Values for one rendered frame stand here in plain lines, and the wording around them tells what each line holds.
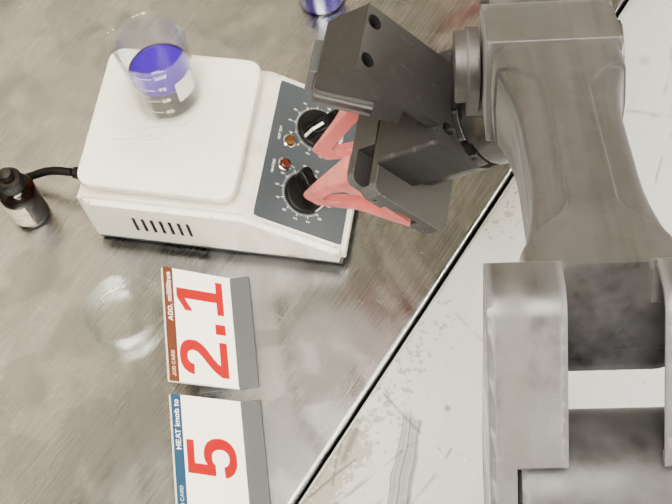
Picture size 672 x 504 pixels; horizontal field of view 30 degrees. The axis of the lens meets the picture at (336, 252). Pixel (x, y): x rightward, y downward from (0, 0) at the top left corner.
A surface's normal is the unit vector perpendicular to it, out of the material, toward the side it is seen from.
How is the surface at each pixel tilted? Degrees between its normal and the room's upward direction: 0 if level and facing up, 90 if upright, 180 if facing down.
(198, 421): 40
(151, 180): 0
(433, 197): 49
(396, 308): 0
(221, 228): 90
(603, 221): 28
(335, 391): 0
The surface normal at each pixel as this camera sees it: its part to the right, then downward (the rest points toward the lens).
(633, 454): -0.07, -0.55
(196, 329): 0.58, -0.41
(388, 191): 0.69, -0.18
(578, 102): -0.07, -0.80
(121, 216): -0.16, 0.90
